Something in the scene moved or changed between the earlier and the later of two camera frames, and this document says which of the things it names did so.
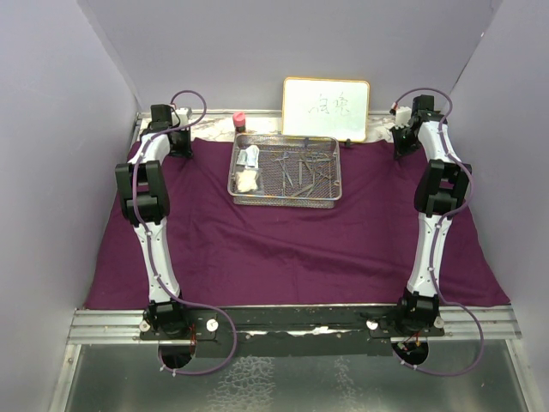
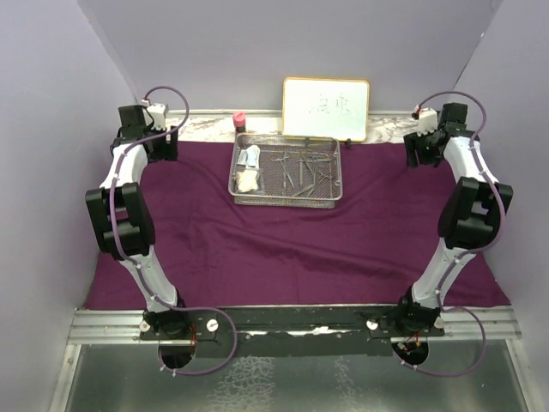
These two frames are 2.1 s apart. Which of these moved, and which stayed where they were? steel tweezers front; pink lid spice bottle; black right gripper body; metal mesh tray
Moved: black right gripper body
Stayed: steel tweezers front; pink lid spice bottle; metal mesh tray
